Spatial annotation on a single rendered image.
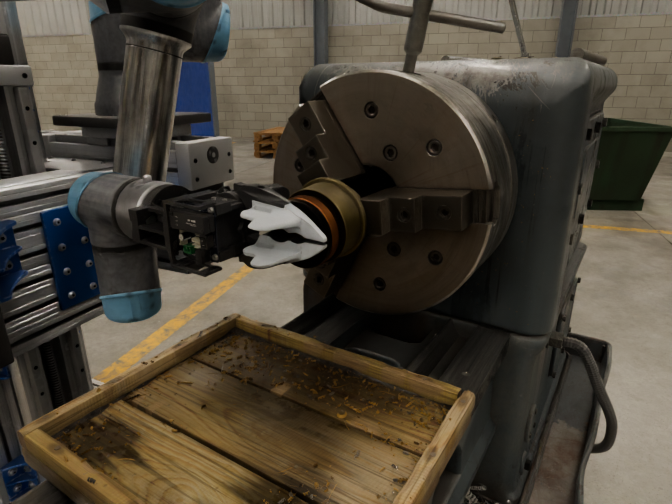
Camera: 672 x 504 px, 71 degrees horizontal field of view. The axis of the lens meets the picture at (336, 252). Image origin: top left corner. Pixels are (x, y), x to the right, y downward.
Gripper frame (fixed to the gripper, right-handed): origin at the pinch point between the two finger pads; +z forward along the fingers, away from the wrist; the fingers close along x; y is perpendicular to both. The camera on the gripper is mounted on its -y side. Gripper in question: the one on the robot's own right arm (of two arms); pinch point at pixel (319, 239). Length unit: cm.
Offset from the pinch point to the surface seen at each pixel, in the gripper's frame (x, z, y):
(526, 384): -29.5, 16.4, -32.0
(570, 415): -54, 22, -63
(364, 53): 77, -520, -917
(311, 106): 11.8, -9.2, -11.8
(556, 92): 13.3, 14.5, -31.7
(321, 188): 4.0, -2.6, -4.2
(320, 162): 6.0, -5.1, -7.8
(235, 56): 75, -816, -831
